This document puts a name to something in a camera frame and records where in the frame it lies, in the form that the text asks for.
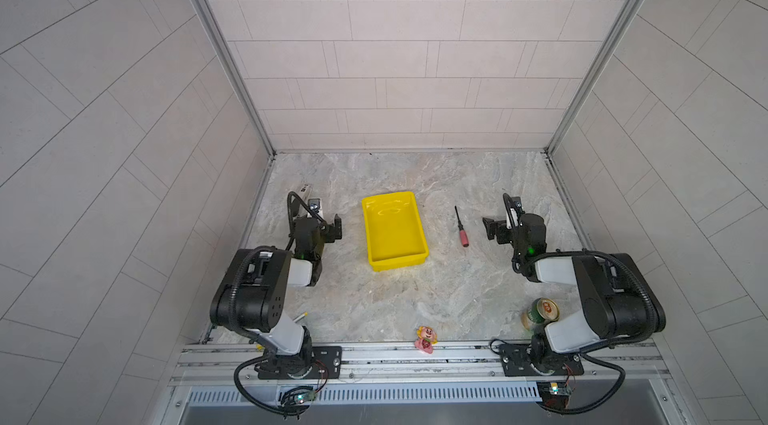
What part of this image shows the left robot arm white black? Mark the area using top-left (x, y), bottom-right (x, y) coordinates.
top-left (209, 216), bottom-right (342, 380)

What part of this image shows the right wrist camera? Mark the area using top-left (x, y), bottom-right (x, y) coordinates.
top-left (508, 196), bottom-right (524, 214)

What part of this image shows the small yellow tipped pen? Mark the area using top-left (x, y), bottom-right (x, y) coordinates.
top-left (294, 312), bottom-right (308, 325)

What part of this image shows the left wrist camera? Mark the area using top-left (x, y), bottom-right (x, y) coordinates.
top-left (299, 184), bottom-right (322, 215)

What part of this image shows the aluminium rail frame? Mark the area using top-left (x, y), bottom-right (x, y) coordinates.
top-left (161, 337), bottom-right (685, 425)

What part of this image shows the right green circuit board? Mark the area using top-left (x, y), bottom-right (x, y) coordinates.
top-left (536, 381), bottom-right (572, 411)

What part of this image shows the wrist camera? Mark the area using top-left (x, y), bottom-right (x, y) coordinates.
top-left (508, 196), bottom-right (524, 214)
top-left (299, 184), bottom-right (322, 215)

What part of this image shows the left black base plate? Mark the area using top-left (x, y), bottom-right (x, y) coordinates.
top-left (254, 346), bottom-right (343, 380)

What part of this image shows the red handled screwdriver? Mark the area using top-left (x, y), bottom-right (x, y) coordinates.
top-left (454, 206), bottom-right (469, 248)

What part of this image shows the green circuit board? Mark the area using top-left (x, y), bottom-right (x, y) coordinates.
top-left (536, 381), bottom-right (572, 411)
top-left (280, 386), bottom-right (317, 414)

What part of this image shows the green drink can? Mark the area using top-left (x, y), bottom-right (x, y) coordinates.
top-left (521, 297), bottom-right (560, 331)

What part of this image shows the pink toy figure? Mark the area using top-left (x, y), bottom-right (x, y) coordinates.
top-left (414, 326), bottom-right (438, 354)

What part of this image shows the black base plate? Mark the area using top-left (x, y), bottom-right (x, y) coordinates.
top-left (254, 346), bottom-right (343, 380)
top-left (491, 342), bottom-right (584, 377)

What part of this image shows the right black corrugated cable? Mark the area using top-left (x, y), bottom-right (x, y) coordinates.
top-left (502, 193), bottom-right (661, 415)

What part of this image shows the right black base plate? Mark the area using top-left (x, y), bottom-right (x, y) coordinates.
top-left (491, 342), bottom-right (584, 377)

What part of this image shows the left green circuit board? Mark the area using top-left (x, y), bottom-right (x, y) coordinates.
top-left (280, 386), bottom-right (317, 414)

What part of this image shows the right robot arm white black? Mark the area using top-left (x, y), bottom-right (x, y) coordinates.
top-left (482, 214), bottom-right (666, 376)

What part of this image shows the yellow plastic bin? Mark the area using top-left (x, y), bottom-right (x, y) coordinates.
top-left (362, 191), bottom-right (429, 272)

